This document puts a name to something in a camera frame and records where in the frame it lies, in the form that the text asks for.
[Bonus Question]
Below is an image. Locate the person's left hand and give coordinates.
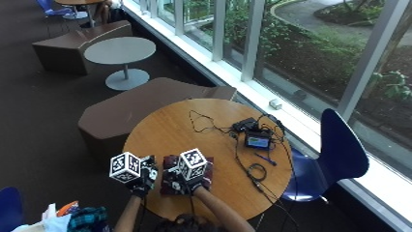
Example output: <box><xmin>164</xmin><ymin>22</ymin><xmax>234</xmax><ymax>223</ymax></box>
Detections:
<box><xmin>128</xmin><ymin>155</ymin><xmax>160</xmax><ymax>199</ymax></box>

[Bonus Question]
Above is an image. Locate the person's right hand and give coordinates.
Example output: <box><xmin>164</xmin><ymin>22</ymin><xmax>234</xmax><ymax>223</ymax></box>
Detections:
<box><xmin>161</xmin><ymin>162</ymin><xmax>208</xmax><ymax>195</ymax></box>

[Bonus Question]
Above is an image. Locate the white marker cube left glove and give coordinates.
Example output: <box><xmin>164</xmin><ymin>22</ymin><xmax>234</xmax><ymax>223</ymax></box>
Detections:
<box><xmin>108</xmin><ymin>151</ymin><xmax>142</xmax><ymax>184</ymax></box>

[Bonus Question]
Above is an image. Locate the white marker cube glove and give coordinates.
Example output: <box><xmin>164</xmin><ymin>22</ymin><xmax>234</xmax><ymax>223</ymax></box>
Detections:
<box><xmin>108</xmin><ymin>151</ymin><xmax>142</xmax><ymax>184</ymax></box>
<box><xmin>176</xmin><ymin>148</ymin><xmax>208</xmax><ymax>182</ymax></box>

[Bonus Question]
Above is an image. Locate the white marker cube right glove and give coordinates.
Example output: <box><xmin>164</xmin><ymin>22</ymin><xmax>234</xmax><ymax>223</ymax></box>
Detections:
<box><xmin>176</xmin><ymin>148</ymin><xmax>208</xmax><ymax>182</ymax></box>

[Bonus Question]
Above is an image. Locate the large brown angular seat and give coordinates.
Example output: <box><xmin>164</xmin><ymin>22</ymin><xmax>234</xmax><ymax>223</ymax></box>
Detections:
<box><xmin>77</xmin><ymin>76</ymin><xmax>238</xmax><ymax>165</ymax></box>

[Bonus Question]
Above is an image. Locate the teal plaid cloth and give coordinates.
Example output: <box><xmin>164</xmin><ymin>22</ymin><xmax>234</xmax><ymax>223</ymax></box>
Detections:
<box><xmin>66</xmin><ymin>206</ymin><xmax>109</xmax><ymax>232</ymax></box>

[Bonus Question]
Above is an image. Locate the orange packet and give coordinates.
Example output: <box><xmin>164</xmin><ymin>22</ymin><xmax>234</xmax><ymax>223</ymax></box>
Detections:
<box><xmin>56</xmin><ymin>200</ymin><xmax>81</xmax><ymax>218</ymax></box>

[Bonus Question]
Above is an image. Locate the blue pen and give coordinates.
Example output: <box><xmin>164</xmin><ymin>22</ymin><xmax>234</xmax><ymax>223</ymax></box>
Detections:
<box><xmin>253</xmin><ymin>152</ymin><xmax>278</xmax><ymax>167</ymax></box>

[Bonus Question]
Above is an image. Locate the small device with lit screen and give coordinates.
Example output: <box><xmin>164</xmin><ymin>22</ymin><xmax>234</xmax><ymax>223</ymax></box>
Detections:
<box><xmin>244</xmin><ymin>130</ymin><xmax>274</xmax><ymax>151</ymax></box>

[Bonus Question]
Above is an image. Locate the black box device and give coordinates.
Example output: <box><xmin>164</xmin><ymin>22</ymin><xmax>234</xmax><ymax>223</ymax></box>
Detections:
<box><xmin>232</xmin><ymin>117</ymin><xmax>258</xmax><ymax>133</ymax></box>

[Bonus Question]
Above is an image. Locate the white bag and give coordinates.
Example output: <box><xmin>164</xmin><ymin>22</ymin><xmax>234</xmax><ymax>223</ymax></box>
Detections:
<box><xmin>12</xmin><ymin>202</ymin><xmax>72</xmax><ymax>232</ymax></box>

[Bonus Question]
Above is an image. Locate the dark blue chair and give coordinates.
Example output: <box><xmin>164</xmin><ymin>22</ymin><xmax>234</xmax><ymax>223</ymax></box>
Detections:
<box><xmin>0</xmin><ymin>187</ymin><xmax>24</xmax><ymax>232</ymax></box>
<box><xmin>281</xmin><ymin>108</ymin><xmax>370</xmax><ymax>203</ymax></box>

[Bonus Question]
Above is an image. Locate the small brown angular seat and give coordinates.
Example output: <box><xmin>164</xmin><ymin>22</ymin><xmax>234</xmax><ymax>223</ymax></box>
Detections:
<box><xmin>30</xmin><ymin>19</ymin><xmax>133</xmax><ymax>76</ymax></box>

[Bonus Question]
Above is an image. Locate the round wooden background table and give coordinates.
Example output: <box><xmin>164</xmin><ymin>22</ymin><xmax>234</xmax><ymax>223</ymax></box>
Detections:
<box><xmin>54</xmin><ymin>0</ymin><xmax>106</xmax><ymax>28</ymax></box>

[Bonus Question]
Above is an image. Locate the thin black cable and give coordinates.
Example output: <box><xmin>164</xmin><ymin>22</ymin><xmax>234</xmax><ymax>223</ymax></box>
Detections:
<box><xmin>188</xmin><ymin>109</ymin><xmax>236</xmax><ymax>135</ymax></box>

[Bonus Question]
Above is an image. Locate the thick black coiled cable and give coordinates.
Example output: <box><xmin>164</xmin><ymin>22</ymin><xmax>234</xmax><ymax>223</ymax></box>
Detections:
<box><xmin>233</xmin><ymin>113</ymin><xmax>301</xmax><ymax>232</ymax></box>

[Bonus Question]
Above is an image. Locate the grey round pedestal table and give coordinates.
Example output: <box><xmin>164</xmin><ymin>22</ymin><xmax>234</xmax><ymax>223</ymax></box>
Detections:
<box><xmin>82</xmin><ymin>36</ymin><xmax>157</xmax><ymax>92</ymax></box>

